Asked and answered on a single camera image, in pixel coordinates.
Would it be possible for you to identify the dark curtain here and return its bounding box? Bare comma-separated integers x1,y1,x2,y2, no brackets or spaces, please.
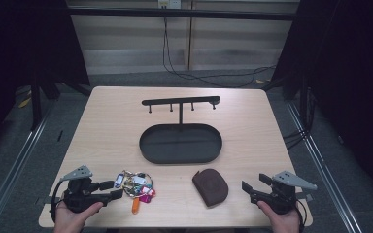
0,0,91,156
271,0,373,203

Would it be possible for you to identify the white wall socket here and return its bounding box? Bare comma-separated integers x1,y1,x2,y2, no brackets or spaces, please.
157,0,183,10

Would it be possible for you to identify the black metal stand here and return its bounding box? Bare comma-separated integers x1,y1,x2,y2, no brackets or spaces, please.
29,76,93,132

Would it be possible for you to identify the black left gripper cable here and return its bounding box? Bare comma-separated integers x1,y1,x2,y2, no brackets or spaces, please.
49,180,66,223

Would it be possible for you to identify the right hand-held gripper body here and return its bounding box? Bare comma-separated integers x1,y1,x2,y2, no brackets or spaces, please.
250,170,319,216

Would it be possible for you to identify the black wall cable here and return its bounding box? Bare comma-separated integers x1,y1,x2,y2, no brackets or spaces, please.
161,16,277,89

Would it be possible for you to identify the person's left hand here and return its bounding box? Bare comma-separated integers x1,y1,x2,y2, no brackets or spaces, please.
52,200,105,233

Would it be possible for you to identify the yellow floor scrap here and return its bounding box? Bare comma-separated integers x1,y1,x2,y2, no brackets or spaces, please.
17,96,33,109

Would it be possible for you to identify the black key rack with tray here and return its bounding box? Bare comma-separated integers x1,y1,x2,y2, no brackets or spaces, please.
138,95,223,165

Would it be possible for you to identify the black horizontal metal bar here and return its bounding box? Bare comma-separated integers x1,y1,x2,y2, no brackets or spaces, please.
67,7,300,22

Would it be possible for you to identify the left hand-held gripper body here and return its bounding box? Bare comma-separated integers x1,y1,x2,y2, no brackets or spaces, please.
59,164,112,214

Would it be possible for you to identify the person's right hand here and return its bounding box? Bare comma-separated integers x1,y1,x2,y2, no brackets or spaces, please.
256,200,301,233

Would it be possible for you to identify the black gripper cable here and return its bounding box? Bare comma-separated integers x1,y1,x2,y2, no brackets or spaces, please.
49,180,66,223
294,197,307,233

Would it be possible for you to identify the key bunch with colourful tags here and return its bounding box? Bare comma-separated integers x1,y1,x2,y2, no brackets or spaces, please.
114,169,157,216

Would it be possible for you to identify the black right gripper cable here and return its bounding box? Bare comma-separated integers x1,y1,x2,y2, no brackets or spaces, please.
294,197,307,233

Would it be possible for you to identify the black floor cable bundle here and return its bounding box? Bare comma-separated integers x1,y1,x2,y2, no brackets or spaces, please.
283,127,310,150

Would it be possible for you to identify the brown leather pouch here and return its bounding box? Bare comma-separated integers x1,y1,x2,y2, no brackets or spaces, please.
191,168,230,208

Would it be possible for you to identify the metal floor rail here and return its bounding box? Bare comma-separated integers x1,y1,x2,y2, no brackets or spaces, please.
0,106,54,233
285,100,365,233

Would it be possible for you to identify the grey tape piece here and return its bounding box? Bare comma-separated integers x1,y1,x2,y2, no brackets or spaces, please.
35,195,61,206
295,192,314,202

